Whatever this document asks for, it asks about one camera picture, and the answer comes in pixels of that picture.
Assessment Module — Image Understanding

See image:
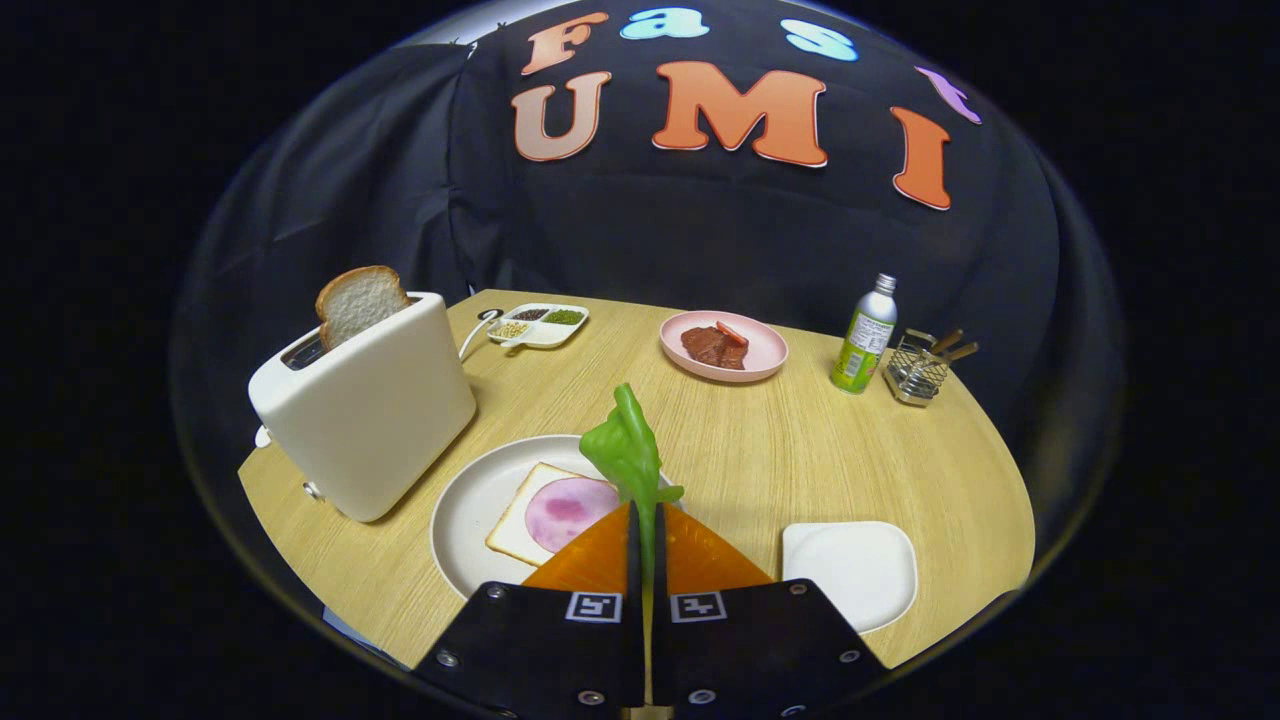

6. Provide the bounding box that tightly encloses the green lettuce leaf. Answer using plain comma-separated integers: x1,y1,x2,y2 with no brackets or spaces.
579,383,686,591

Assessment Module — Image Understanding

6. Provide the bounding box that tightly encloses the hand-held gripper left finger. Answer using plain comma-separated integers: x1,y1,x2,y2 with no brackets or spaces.
415,500,646,720

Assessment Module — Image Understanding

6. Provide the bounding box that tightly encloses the white sandwich bread slice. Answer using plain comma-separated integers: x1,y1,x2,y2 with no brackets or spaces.
486,462,621,568

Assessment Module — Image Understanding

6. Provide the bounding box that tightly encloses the pink ham slice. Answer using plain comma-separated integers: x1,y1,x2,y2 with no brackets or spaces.
524,476,621,554

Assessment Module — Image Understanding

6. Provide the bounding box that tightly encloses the white divided dish of beans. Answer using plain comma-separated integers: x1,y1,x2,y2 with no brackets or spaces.
487,303,590,350

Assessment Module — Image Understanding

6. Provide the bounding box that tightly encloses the wire cutlery basket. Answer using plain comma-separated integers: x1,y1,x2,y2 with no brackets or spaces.
885,330,951,407

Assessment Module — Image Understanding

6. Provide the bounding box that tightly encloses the black backdrop cloth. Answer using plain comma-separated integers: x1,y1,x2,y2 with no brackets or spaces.
170,0,1126,561

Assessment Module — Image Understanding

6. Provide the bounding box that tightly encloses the large white round plate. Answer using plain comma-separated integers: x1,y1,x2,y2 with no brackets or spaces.
430,434,681,601

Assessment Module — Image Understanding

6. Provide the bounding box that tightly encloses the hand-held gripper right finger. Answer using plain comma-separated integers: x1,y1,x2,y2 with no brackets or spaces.
650,500,891,720

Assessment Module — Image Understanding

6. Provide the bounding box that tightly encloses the silver bottle with green label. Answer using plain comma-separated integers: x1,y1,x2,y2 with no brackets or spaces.
830,273,899,395

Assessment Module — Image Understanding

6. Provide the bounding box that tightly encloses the white toaster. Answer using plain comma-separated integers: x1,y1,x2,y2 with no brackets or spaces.
247,291,478,524

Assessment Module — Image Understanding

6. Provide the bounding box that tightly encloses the pink plate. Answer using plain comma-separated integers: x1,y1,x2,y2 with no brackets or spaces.
659,310,790,384

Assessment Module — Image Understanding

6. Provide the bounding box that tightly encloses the brown meat slice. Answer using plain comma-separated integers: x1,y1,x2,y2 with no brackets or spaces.
681,325,748,371

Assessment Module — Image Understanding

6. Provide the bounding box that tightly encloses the small white square plate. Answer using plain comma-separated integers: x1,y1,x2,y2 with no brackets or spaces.
781,520,919,635

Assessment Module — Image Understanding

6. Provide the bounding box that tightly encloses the toasted bread slice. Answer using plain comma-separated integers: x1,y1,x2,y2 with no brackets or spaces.
315,265,412,351

